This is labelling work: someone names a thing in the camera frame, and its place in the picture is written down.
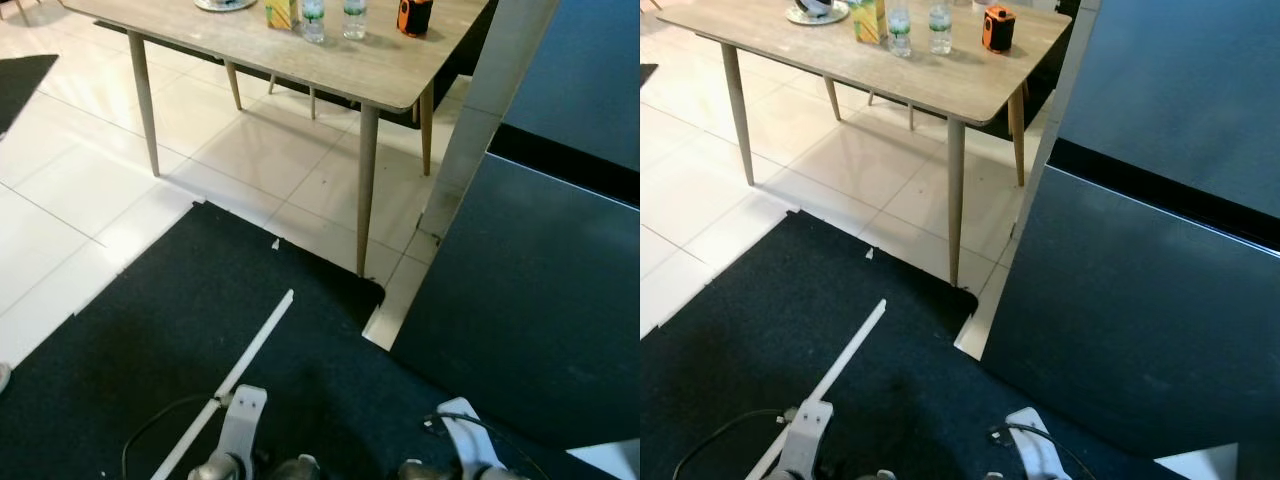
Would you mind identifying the tall steel fridge door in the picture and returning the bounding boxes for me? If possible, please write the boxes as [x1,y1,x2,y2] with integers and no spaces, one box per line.
[390,150,641,453]
[983,165,1280,480]

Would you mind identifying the grey steel fridge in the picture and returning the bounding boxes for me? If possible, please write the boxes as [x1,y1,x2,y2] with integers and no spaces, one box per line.
[362,0,641,453]
[955,0,1280,480]

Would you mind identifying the short steel freezer door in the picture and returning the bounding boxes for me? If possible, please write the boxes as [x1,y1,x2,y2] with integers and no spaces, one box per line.
[1058,0,1280,223]
[500,0,641,173]

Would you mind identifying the large black carpet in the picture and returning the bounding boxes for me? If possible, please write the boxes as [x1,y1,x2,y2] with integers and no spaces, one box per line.
[0,200,601,480]
[640,210,1166,480]

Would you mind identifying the long white strip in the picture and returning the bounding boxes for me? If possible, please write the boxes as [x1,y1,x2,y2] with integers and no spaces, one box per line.
[745,298,889,480]
[150,289,296,480]

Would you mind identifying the orange black speaker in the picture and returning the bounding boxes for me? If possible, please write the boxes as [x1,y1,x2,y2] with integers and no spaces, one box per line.
[397,0,434,38]
[982,4,1018,53]

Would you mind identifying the light wooden table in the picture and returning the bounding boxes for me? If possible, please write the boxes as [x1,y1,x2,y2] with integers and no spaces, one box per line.
[60,0,491,279]
[655,0,1073,289]

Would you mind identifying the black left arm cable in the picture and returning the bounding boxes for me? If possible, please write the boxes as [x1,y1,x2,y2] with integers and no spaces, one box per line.
[672,407,793,480]
[120,393,223,480]

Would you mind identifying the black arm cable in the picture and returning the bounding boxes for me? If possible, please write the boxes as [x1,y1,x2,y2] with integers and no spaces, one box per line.
[672,407,793,480]
[120,393,223,480]
[988,420,1113,480]
[424,410,553,480]

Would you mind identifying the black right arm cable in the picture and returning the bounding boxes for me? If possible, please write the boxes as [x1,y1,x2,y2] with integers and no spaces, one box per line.
[424,410,553,480]
[988,420,1113,480]

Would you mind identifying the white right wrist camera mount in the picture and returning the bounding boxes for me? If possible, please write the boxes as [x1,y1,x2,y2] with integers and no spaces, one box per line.
[437,397,507,471]
[1005,407,1063,479]

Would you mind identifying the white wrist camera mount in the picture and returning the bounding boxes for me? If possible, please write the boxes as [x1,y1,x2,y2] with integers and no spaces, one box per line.
[213,385,269,466]
[437,397,507,471]
[1005,407,1063,479]
[778,400,835,477]

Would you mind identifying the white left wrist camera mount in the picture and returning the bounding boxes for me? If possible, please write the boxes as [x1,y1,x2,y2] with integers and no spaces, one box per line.
[213,385,269,466]
[778,400,835,477]

